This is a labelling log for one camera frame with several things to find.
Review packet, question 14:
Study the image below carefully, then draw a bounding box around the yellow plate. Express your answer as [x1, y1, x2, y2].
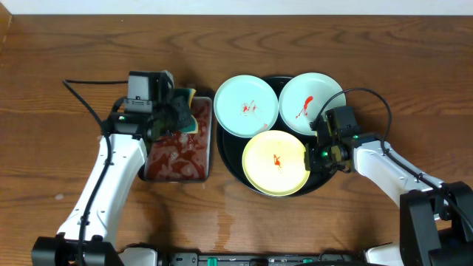
[242, 130, 310, 197]

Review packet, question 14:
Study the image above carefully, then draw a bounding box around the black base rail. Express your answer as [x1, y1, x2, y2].
[157, 252, 367, 266]

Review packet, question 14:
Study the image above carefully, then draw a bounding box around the mint green plate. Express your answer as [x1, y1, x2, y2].
[214, 75, 279, 138]
[279, 72, 342, 136]

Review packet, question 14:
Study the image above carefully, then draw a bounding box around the round black tray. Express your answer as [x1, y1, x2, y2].
[216, 75, 336, 197]

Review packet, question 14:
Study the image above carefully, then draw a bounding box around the green yellow sponge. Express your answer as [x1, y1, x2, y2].
[171, 88, 198, 134]

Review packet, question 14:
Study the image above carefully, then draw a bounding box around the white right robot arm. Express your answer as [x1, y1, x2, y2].
[304, 125, 472, 265]

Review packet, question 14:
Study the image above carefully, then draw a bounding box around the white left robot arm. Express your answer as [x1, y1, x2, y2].
[32, 98, 166, 266]

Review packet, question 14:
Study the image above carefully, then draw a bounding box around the white rectangular wash tray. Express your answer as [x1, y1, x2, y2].
[139, 88, 214, 183]

